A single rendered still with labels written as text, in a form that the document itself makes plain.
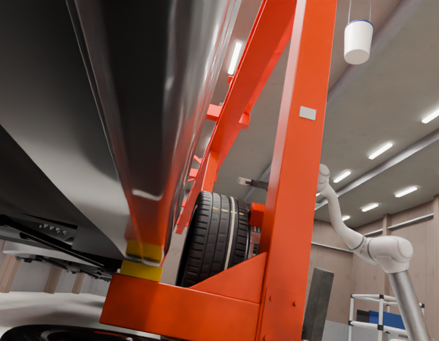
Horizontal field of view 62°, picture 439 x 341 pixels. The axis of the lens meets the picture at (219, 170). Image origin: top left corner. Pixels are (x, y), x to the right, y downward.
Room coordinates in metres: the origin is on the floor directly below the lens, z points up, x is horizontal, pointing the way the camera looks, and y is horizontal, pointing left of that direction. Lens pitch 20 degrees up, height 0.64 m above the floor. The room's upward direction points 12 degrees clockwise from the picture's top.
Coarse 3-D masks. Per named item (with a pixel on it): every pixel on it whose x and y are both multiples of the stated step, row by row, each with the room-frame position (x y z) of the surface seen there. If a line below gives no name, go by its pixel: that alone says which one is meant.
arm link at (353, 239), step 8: (320, 168) 1.65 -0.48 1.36; (320, 176) 1.66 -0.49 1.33; (328, 176) 1.67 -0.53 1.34; (320, 184) 1.70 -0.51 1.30; (328, 184) 1.73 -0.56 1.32; (320, 192) 1.74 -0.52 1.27; (328, 192) 1.75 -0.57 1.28; (328, 200) 1.80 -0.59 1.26; (336, 200) 1.79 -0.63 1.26; (336, 208) 1.82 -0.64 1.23; (336, 216) 1.86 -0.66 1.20; (336, 224) 1.91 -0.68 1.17; (336, 232) 1.97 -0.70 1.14; (344, 232) 1.94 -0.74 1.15; (352, 232) 1.95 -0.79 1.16; (344, 240) 1.98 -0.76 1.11; (352, 240) 1.96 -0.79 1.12; (360, 240) 1.95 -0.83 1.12; (352, 248) 1.99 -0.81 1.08
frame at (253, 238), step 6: (252, 228) 1.66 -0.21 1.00; (258, 228) 1.69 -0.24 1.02; (252, 234) 1.63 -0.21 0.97; (258, 234) 1.64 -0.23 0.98; (252, 240) 1.62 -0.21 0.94; (258, 240) 1.62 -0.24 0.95; (252, 246) 1.62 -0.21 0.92; (258, 246) 1.63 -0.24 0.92; (252, 252) 1.62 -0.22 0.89; (246, 258) 1.64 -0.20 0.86
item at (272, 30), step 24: (264, 0) 2.50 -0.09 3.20; (288, 0) 2.23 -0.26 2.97; (264, 24) 2.54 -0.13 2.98; (288, 24) 2.95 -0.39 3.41; (264, 48) 2.84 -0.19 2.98; (240, 72) 3.29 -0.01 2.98; (264, 72) 3.81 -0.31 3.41; (240, 96) 3.75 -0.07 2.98; (216, 120) 4.96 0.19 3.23; (240, 120) 4.87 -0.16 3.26; (216, 144) 5.25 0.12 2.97; (192, 168) 7.80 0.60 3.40; (216, 168) 7.52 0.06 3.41; (192, 192) 8.23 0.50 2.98
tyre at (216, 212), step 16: (208, 192) 1.73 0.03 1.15; (208, 208) 1.60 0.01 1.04; (224, 208) 1.62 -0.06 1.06; (240, 208) 1.65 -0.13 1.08; (208, 224) 1.57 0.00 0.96; (224, 224) 1.57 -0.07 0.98; (240, 224) 1.59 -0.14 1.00; (192, 240) 1.55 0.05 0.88; (208, 240) 1.54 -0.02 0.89; (224, 240) 1.55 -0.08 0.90; (240, 240) 1.56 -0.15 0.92; (192, 256) 1.54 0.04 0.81; (208, 256) 1.54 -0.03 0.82; (224, 256) 1.55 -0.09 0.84; (240, 256) 1.56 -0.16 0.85; (192, 272) 1.56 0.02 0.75; (208, 272) 1.56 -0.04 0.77
